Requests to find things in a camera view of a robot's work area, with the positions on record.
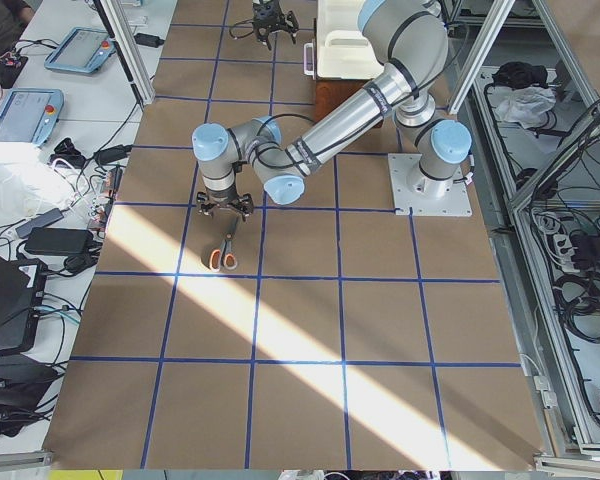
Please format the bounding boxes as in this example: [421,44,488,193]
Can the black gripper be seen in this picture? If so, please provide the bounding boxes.
[252,0,298,50]
[196,192,254,220]

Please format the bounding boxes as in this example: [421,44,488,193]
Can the white drawer handle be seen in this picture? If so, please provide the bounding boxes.
[303,42,316,78]

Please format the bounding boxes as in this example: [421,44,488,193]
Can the grey orange scissors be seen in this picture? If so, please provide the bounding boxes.
[208,218,239,272]

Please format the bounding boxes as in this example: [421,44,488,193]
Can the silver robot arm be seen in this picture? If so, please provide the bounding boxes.
[192,1,472,218]

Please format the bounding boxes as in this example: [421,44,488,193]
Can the dark wooden drawer cabinet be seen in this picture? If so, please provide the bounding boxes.
[306,79,391,137]

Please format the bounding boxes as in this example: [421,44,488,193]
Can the cream plastic tray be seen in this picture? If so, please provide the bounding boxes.
[316,0,383,80]

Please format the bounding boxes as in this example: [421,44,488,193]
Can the blue teach pendant far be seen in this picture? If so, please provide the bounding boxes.
[44,27,115,74]

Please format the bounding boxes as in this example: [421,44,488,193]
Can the blue teach pendant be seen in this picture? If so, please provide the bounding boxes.
[0,88,64,146]
[44,27,115,74]

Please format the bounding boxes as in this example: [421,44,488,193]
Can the black power adapter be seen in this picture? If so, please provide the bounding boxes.
[24,228,93,256]

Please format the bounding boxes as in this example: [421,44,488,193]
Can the blue teach pendant near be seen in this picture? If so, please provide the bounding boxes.
[0,88,64,146]

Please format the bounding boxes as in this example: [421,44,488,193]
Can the black laptop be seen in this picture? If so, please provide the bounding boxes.
[0,256,48,355]

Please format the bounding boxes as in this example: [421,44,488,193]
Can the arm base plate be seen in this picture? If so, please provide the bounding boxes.
[387,153,472,217]

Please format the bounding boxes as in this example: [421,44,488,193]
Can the aluminium frame post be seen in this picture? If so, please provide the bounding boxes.
[94,0,155,108]

